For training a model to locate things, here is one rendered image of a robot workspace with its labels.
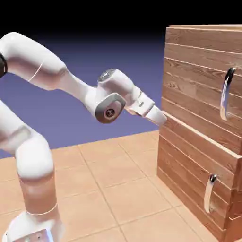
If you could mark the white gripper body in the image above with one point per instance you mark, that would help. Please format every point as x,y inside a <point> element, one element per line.
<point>156,114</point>

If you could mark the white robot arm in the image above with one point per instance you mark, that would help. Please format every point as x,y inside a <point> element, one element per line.
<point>43,68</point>

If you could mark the light wood cabinet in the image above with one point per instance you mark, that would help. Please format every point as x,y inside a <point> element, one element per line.
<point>198,132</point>

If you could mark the large wood cabinet door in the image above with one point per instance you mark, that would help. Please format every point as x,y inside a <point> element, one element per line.
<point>192,85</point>

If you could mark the small wood cabinet door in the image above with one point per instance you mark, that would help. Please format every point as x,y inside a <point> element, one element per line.
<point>189,162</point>

